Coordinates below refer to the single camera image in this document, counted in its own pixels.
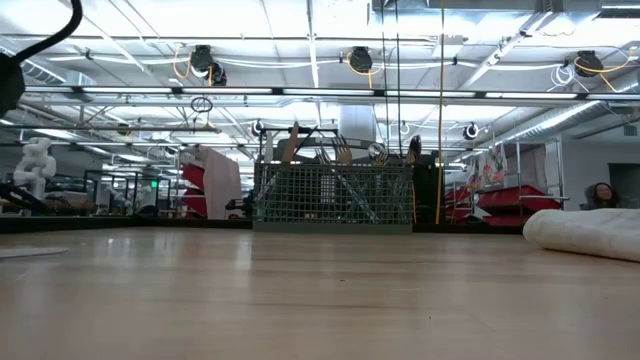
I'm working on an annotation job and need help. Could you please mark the grey mesh silverware basket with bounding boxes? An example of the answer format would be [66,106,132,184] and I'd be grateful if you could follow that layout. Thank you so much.
[252,135,415,235]

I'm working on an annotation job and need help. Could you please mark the white round column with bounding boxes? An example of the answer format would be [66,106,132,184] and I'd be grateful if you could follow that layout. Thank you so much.
[338,103,377,147]

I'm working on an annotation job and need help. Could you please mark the ceiling light strip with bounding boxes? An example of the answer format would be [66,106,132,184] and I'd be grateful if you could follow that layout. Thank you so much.
[0,85,640,100]

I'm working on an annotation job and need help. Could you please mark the pink board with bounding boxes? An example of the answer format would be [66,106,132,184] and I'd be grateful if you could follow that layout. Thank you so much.
[192,145,243,221]

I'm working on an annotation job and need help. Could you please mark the red storage bins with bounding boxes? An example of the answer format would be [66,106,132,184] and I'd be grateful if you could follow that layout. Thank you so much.
[180,162,209,220]
[444,183,564,229]

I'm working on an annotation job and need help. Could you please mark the metal shelf rack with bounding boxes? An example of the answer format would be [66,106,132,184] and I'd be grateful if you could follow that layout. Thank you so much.
[514,138,570,211]

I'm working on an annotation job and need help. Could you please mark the white plaid towel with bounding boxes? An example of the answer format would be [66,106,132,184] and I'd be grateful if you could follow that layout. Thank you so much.
[522,207,640,264]

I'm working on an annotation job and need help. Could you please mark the person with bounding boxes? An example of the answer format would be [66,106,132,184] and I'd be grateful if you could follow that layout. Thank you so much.
[582,182,622,211]

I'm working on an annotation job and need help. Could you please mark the white robot figure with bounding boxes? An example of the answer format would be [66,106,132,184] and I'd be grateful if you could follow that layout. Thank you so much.
[12,137,59,201]

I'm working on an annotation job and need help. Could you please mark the black hanging cable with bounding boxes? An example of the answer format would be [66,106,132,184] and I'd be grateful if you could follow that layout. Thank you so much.
[380,0,390,144]
[394,0,402,146]

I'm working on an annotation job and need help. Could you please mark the black aluminium table frame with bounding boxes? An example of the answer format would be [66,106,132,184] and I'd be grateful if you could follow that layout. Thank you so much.
[0,215,526,235]

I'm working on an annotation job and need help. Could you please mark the silver ceiling duct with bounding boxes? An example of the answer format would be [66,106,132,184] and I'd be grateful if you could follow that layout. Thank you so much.
[499,99,640,147]

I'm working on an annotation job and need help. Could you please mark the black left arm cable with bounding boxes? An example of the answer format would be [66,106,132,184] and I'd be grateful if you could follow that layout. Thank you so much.
[13,0,84,65]

